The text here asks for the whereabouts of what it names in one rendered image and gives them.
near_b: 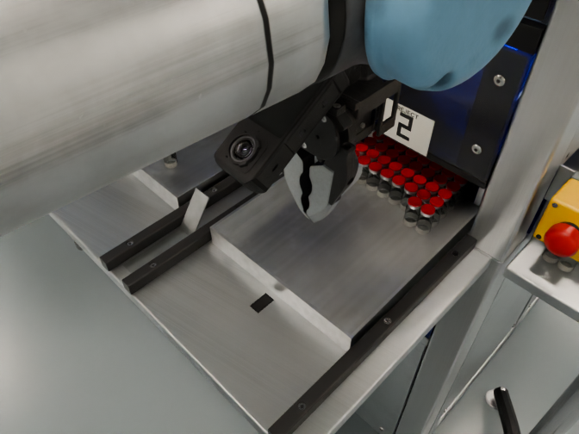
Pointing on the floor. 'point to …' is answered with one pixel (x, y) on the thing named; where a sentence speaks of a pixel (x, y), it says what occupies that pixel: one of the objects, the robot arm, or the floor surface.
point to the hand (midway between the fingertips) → (308, 213)
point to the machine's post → (507, 206)
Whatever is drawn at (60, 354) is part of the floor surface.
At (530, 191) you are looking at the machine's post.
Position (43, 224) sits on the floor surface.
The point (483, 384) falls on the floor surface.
